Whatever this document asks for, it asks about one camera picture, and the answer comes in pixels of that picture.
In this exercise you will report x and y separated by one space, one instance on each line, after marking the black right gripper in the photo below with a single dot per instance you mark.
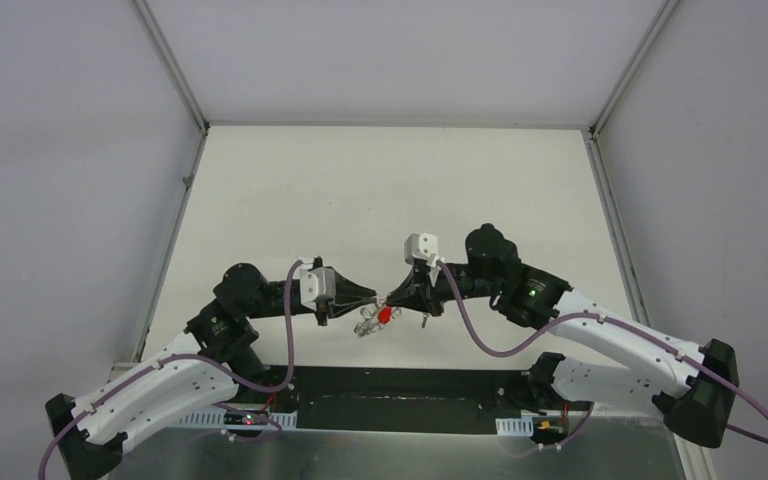
418 293

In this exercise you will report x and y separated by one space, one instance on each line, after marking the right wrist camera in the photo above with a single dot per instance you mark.
422 247

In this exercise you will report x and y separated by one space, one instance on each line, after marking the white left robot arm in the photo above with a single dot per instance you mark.
210 361

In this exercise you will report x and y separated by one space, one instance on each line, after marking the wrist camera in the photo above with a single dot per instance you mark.
422 247
316 286

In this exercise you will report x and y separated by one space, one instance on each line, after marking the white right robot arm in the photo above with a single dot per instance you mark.
687 386

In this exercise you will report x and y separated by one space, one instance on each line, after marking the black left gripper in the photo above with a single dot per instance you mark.
325 302

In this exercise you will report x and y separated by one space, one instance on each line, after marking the red key tag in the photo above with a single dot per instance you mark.
385 315

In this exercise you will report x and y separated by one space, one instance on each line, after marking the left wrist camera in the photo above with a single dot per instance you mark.
316 286

